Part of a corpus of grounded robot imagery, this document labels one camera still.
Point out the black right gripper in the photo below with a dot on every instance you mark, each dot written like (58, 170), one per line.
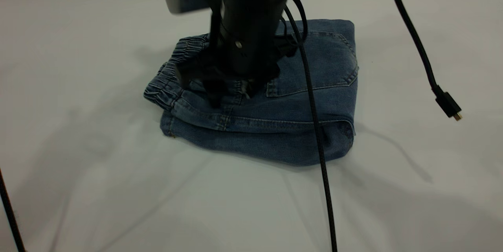
(251, 53)

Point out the blue denim pants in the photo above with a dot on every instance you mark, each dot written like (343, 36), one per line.
(298, 118)

